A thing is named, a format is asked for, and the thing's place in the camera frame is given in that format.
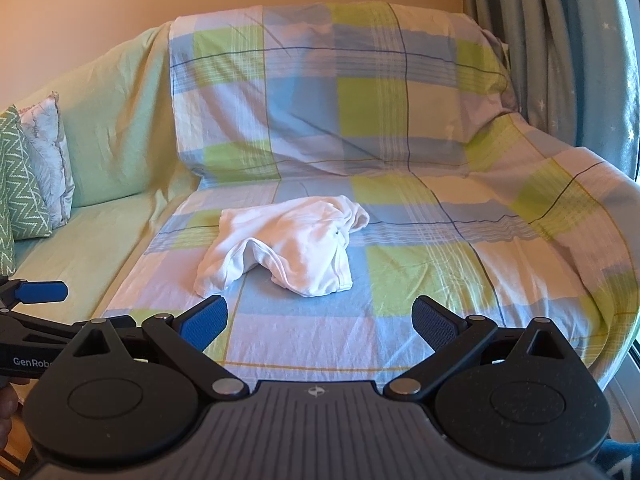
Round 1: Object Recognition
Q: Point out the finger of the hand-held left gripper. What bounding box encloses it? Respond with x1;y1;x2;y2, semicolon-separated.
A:
0;310;85;344
0;280;69;311

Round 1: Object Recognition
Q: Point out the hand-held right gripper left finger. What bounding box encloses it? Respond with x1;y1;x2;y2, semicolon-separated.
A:
70;296;251;402

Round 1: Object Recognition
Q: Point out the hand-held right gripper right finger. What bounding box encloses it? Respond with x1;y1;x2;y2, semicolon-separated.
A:
382;296;571;401

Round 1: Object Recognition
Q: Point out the white tank top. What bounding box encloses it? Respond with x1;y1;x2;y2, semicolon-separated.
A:
194;194;371;300

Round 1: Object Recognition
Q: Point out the person's left hand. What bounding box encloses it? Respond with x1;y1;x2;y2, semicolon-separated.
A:
0;379;31;456

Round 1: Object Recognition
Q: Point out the green zigzag pillow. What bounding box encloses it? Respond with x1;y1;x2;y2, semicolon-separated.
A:
0;195;17;276
0;105;53;241

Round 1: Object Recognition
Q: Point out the grey white pillow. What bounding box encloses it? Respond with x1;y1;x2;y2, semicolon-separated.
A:
19;91;76;226

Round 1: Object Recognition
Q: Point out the plaid bed sheet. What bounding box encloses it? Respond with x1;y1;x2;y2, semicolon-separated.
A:
92;1;640;391

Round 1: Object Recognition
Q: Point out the blue star curtain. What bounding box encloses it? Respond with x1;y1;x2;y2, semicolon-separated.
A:
462;0;640;181

